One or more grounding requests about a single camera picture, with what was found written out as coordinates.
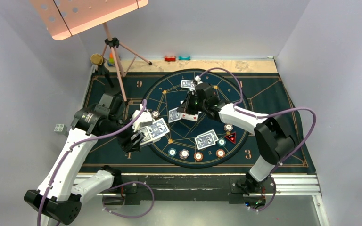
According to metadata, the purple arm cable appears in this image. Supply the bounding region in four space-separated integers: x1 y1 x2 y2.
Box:
36 98 155 226
198 67 318 212

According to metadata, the red triangular dealer button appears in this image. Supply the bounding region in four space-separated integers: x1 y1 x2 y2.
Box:
224 132 237 145

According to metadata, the orange chip stack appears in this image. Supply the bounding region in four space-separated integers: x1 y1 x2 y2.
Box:
194 152 203 161

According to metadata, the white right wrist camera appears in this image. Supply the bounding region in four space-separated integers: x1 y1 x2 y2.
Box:
189 76 203 92

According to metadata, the blue playing card deck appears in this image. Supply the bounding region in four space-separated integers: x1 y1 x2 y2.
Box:
140 126 161 148

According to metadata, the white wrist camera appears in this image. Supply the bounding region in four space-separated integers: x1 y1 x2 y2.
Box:
189 76 203 92
132 104 153 132

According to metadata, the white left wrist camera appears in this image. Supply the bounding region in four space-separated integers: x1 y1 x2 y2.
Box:
132 104 153 132

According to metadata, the blue backed playing card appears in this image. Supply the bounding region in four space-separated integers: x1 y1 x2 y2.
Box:
180 80 195 89
198 129 219 142
194 135 216 150
168 107 181 123
147 118 170 139

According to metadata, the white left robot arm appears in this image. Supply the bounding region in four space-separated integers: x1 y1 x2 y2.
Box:
24 93 147 226

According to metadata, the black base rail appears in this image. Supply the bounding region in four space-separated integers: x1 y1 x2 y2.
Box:
107 173 276 206

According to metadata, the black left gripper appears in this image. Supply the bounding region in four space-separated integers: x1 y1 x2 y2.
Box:
107 113 144 152

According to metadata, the round blue poker mat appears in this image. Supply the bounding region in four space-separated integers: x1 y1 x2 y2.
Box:
132 69 257 169

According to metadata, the pink music stand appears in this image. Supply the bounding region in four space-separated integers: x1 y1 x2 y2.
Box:
30 0 152 102

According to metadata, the red toy block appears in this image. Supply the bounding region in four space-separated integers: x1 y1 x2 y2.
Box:
164 56 177 62

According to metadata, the teal toy block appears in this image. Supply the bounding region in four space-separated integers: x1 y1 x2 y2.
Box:
178 56 191 61

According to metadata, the orange poker chip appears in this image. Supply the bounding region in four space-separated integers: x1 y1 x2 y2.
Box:
215 149 226 158

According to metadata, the brass round knob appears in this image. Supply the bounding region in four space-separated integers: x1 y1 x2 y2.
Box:
90 53 105 66

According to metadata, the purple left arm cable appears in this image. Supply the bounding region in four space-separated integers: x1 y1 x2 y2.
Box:
36 98 155 226

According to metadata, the face up hearts card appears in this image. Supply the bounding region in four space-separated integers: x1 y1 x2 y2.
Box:
181 113 199 121

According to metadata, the grey lego block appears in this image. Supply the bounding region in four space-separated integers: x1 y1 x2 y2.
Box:
54 124 66 133

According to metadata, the colourful stacking toy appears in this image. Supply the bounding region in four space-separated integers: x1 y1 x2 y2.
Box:
107 52 115 67

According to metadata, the green blue chip stack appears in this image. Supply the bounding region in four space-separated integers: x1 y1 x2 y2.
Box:
167 148 177 157

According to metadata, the green blue poker chip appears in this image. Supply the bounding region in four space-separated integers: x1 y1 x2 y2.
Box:
217 138 226 147

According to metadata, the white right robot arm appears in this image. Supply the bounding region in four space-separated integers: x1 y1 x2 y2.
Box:
176 82 296 194

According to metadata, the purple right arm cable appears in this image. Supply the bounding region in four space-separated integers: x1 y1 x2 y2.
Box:
198 67 318 212

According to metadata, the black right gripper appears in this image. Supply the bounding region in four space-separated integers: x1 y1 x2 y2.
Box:
177 91 207 115

